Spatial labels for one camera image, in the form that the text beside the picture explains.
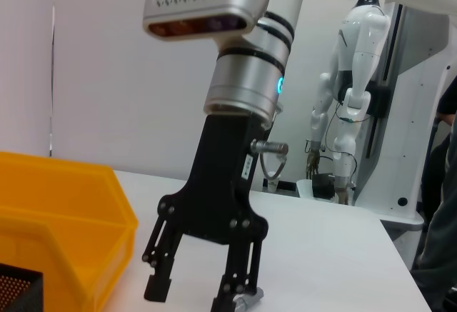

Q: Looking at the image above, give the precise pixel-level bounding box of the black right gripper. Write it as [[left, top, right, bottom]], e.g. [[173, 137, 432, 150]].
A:
[[158, 111, 273, 312]]

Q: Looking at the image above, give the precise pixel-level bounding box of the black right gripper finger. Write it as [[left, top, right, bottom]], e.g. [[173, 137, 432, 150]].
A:
[[141, 214, 186, 304]]

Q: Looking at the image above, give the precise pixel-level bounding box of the grey marker pen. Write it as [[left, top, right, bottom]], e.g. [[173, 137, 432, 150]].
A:
[[233, 286, 265, 309]]

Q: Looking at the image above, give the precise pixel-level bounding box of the black mesh pen holder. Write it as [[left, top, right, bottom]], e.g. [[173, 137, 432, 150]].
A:
[[0, 263, 44, 312]]

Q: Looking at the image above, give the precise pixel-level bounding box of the white paper cup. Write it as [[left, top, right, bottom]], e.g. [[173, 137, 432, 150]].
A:
[[265, 171, 282, 193], [296, 179, 315, 198]]

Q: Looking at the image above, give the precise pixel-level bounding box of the small black box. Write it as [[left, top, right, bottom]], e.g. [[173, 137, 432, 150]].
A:
[[312, 173, 336, 199]]

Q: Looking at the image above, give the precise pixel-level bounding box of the yellow plastic bin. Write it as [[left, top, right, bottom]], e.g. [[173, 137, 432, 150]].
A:
[[0, 151, 139, 312]]

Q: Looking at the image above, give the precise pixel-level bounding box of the person in dark clothes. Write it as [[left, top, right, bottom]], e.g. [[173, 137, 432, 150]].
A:
[[412, 76, 457, 312]]

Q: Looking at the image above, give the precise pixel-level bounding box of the white robot torso column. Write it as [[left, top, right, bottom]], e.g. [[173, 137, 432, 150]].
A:
[[351, 3, 457, 234]]

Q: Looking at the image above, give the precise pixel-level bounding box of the white humanoid robot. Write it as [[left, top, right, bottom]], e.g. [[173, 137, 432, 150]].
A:
[[305, 0, 391, 206]]

